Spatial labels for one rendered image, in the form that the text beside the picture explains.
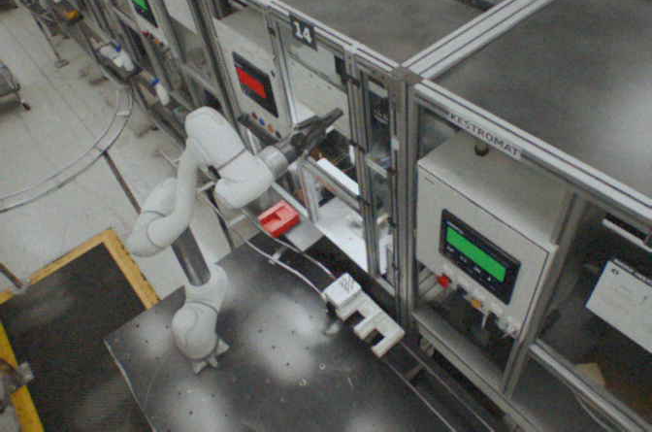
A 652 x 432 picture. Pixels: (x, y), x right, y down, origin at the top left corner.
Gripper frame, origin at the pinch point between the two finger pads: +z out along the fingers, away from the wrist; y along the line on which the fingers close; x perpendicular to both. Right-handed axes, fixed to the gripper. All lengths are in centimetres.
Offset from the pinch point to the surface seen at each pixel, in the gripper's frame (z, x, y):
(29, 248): -137, -249, 148
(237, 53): 6, -68, 4
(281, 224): -15, -50, 80
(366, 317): -17, 6, 96
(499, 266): 0, 60, 22
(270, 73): 5.5, -43.8, 4.4
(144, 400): -108, -40, 100
